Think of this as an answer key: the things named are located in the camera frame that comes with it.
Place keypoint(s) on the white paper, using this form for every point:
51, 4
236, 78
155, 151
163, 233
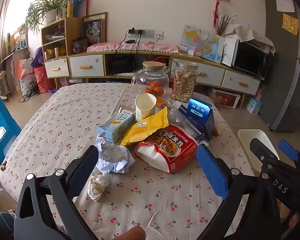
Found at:
112, 155

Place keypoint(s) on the light blue milk carton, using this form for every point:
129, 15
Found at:
116, 127

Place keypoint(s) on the grey refrigerator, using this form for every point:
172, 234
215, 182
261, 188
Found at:
285, 80

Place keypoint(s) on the dried branches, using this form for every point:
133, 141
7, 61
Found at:
226, 23

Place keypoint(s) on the tangerine with leaf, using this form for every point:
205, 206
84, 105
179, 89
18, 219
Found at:
148, 90

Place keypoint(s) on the floral cloth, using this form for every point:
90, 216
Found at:
252, 35

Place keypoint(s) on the wooden shelf cabinet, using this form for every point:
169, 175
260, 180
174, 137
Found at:
72, 35

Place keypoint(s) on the person's left hand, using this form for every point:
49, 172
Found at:
131, 233

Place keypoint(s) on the blue and white carton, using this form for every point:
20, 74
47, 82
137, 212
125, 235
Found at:
253, 105

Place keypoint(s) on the black microwave oven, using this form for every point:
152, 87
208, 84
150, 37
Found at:
251, 60

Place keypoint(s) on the potted green plant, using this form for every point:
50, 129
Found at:
51, 7

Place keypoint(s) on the small white box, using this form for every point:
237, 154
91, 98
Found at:
191, 53

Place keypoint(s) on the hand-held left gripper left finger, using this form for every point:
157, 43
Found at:
85, 166

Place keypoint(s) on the glass teapot with wooden lid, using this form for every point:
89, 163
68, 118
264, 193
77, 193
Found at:
150, 75

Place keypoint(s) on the red fruit box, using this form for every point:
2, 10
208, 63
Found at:
226, 98

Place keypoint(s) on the white plastic bin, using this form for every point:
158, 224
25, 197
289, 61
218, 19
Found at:
250, 142

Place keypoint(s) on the person's right hand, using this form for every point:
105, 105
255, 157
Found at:
294, 221

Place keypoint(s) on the colourful map board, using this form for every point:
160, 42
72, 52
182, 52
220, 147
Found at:
202, 42

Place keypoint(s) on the small food wrapper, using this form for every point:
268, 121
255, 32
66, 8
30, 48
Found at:
97, 187

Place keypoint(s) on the yellow snack wrapper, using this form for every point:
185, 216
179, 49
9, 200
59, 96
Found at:
145, 128

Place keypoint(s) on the wall power outlet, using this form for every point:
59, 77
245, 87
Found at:
150, 33

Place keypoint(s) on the white paper cup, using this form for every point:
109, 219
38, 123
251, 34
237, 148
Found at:
145, 105

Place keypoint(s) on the red mesh bag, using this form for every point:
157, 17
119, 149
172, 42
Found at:
43, 80

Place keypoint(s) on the white paper bag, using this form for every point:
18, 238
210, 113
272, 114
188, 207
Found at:
230, 52

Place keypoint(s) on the long wooden drawer cabinet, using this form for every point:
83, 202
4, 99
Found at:
87, 66

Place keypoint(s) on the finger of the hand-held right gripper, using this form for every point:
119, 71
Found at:
263, 152
288, 150

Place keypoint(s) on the small orange peel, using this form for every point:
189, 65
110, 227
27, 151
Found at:
216, 131

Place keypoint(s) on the yellow paper note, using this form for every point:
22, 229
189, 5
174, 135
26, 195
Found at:
290, 24

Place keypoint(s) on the blue cardboard box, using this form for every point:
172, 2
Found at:
198, 116

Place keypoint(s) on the clear plastic bottle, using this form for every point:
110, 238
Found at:
180, 117

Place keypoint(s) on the white paper note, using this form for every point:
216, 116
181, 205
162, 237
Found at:
285, 3

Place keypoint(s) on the person's plaid clothing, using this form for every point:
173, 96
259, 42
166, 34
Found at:
3, 226

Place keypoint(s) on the framed picture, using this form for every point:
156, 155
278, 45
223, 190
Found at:
93, 31

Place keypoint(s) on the red noodle packet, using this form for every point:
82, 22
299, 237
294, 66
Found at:
170, 150

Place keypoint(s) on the yellow bottle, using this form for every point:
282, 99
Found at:
70, 9

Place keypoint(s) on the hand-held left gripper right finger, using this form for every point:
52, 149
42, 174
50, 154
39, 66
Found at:
211, 171

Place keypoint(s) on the long orange peel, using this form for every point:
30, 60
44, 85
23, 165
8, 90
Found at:
160, 102

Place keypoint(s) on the blue plastic stool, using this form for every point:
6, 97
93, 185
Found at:
1, 130

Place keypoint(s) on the pink cloth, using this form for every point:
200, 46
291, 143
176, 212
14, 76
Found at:
107, 47

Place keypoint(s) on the plastic jar of seeds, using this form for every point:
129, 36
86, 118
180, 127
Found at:
183, 82

